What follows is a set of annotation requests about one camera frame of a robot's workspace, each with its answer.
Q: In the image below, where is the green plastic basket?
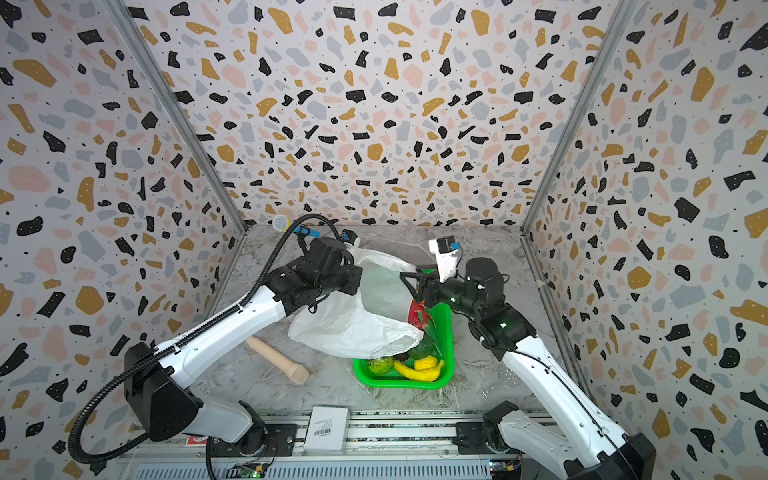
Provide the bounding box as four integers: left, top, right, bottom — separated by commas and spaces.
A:
353, 303, 455, 390

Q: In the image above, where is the aluminium rail base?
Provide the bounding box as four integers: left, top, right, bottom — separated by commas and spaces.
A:
110, 411, 561, 479

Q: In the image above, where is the wooden rolling pin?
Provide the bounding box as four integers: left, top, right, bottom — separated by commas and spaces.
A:
246, 336, 310, 385

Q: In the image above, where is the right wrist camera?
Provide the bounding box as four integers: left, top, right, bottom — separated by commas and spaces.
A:
428, 235, 462, 283

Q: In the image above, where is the white label box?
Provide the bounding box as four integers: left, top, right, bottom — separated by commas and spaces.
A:
304, 406, 349, 455

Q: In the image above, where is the yellow banana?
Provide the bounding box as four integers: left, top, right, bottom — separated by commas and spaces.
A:
394, 360, 444, 383

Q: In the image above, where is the yellow lemon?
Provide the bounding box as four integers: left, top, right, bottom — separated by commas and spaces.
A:
413, 356, 439, 371

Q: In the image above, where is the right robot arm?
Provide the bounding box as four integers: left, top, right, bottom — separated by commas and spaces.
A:
400, 257, 656, 479

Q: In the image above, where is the white plastic bag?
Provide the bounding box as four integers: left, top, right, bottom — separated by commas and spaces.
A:
288, 247, 424, 360

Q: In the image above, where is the green custard apple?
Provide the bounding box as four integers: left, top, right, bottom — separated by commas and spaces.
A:
366, 357, 394, 376

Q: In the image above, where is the black corrugated cable conduit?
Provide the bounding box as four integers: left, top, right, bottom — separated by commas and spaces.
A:
67, 212, 343, 464

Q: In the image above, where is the toy microphone on stand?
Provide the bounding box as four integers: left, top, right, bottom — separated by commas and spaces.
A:
272, 215, 322, 239

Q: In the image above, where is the pink dragon fruit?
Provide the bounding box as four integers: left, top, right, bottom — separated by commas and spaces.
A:
407, 300, 434, 331

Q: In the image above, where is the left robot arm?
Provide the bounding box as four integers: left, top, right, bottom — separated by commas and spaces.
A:
124, 238, 363, 455

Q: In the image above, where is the green round fruit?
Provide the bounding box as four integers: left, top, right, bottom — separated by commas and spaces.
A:
408, 335, 436, 361

